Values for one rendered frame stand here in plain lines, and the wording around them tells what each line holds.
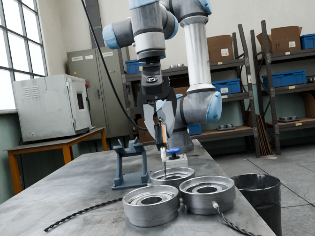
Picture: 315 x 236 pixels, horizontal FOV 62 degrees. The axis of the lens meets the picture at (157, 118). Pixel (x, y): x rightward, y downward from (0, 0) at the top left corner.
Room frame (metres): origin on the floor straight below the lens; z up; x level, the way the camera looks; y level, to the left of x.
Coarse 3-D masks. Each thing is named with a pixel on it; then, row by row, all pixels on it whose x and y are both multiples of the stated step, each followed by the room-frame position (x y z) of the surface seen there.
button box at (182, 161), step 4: (176, 156) 0.75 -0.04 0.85; (180, 156) 0.76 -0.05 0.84; (184, 156) 0.75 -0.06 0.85; (168, 160) 0.73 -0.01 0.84; (172, 160) 0.72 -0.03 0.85; (176, 160) 0.72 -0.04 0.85; (180, 160) 0.71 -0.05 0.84; (184, 160) 0.71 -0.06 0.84; (168, 164) 0.71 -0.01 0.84; (172, 164) 0.71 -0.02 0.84; (176, 164) 0.71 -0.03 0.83; (180, 164) 0.71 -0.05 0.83; (184, 164) 0.71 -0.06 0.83
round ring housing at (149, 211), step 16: (128, 192) 0.51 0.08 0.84; (144, 192) 0.53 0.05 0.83; (160, 192) 0.52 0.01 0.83; (176, 192) 0.47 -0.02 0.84; (128, 208) 0.45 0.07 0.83; (144, 208) 0.43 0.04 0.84; (160, 208) 0.43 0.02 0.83; (176, 208) 0.45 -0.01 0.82; (144, 224) 0.44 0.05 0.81; (160, 224) 0.44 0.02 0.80
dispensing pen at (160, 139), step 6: (162, 120) 0.66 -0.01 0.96; (156, 126) 0.63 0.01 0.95; (156, 132) 0.62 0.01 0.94; (162, 132) 0.62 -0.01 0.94; (156, 138) 0.62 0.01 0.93; (162, 138) 0.61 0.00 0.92; (156, 144) 0.61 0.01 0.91; (162, 144) 0.61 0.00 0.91; (162, 150) 0.61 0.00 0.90; (162, 156) 0.60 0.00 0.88
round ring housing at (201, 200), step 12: (192, 180) 0.54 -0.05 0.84; (204, 180) 0.55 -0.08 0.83; (216, 180) 0.54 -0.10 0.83; (228, 180) 0.51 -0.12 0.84; (180, 192) 0.49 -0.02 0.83; (204, 192) 0.52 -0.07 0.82; (216, 192) 0.45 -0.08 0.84; (228, 192) 0.46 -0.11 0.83; (192, 204) 0.46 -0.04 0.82; (204, 204) 0.45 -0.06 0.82; (228, 204) 0.46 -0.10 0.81
